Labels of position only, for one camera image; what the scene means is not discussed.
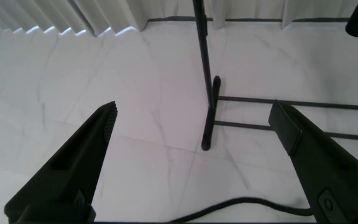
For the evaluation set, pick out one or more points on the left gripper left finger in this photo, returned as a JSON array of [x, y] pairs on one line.
[[67, 180]]

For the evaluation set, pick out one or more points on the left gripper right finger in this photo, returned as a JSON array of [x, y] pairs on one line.
[[337, 174]]

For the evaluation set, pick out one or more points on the black clothes rack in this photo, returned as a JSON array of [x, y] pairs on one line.
[[208, 77]]

